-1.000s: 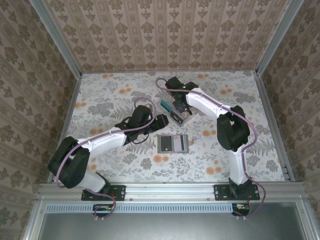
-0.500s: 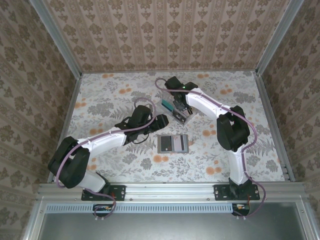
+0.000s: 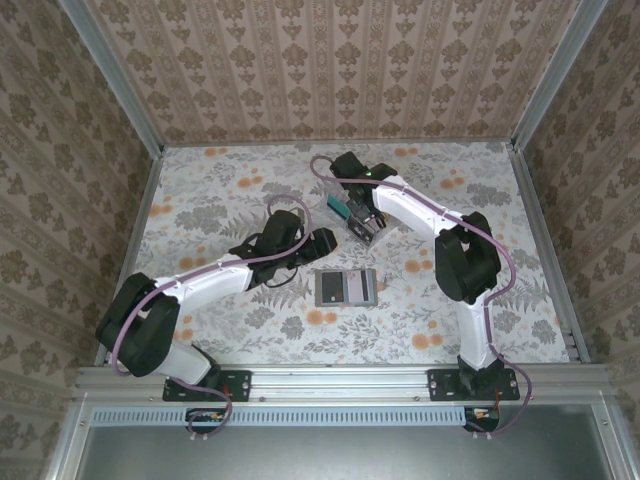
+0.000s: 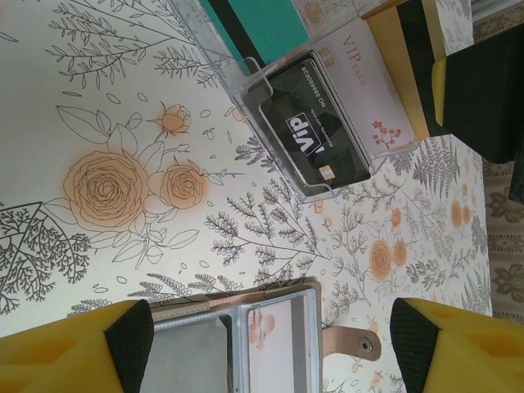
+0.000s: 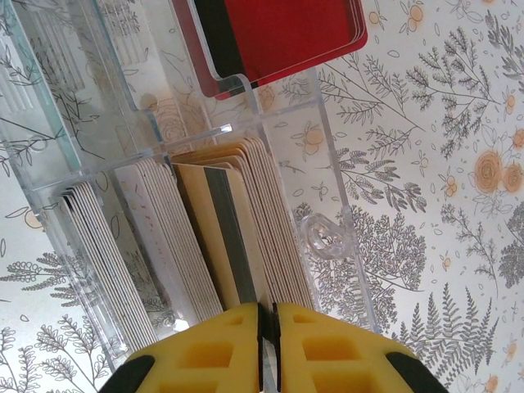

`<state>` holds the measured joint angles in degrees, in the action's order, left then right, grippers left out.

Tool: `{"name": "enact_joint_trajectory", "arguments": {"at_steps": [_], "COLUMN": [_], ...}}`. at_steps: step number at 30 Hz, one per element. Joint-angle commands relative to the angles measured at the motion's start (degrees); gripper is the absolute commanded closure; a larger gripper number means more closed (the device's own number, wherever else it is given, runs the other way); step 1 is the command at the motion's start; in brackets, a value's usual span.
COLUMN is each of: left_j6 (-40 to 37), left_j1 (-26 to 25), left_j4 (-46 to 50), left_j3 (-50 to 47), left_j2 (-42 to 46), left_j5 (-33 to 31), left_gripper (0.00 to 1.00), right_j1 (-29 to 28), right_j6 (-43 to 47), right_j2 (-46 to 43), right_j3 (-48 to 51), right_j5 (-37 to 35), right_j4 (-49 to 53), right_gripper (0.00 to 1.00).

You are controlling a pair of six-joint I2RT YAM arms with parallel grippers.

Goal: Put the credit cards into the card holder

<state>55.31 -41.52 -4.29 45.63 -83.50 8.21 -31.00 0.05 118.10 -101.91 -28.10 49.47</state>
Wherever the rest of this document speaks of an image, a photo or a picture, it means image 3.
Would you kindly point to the aluminium corner post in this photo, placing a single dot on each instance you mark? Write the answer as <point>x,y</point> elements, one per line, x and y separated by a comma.
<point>555,75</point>
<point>114,75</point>

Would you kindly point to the aluminium frame bar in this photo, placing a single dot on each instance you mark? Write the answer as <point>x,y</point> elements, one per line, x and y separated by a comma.
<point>607,450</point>
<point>67,460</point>

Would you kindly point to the aluminium table side rail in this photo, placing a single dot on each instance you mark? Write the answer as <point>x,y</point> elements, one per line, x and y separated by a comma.
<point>539,225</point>
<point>136,225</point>

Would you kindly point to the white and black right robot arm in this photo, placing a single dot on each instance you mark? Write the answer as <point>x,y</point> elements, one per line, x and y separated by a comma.
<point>405,200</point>

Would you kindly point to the long aluminium base rail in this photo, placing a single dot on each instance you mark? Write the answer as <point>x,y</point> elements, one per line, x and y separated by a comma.
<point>340,382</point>

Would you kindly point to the black credit card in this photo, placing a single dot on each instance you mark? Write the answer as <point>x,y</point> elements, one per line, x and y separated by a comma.
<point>332,282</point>

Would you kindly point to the clear acrylic card organizer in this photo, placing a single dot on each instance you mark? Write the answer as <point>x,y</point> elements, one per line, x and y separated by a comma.
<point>372,240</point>

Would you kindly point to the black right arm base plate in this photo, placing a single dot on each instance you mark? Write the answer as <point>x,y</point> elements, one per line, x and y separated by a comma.
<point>440,385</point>

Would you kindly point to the black connector board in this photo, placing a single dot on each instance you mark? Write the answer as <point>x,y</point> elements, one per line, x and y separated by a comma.
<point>205,424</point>

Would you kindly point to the grey folding card holder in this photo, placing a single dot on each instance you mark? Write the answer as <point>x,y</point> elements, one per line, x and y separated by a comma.
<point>319,290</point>

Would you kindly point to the grey sheet metal panel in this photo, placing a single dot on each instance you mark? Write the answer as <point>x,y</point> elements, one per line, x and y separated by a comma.
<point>340,455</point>

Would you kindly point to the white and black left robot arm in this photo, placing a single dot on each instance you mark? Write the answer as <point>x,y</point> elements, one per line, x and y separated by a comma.
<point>210,282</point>

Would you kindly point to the thin aluminium table end rail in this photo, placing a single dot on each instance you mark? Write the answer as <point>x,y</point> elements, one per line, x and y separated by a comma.
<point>340,142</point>

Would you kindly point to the teal card stack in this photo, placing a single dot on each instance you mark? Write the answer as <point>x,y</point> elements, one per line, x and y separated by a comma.
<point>337,209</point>

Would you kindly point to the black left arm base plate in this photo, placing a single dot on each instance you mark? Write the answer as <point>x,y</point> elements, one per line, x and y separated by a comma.
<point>240,385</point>

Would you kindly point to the floral patterned table covering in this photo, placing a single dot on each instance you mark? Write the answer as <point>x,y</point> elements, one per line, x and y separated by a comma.
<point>300,345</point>

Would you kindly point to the lilac credit card dark stripe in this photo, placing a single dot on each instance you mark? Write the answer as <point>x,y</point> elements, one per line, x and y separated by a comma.
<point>357,287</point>

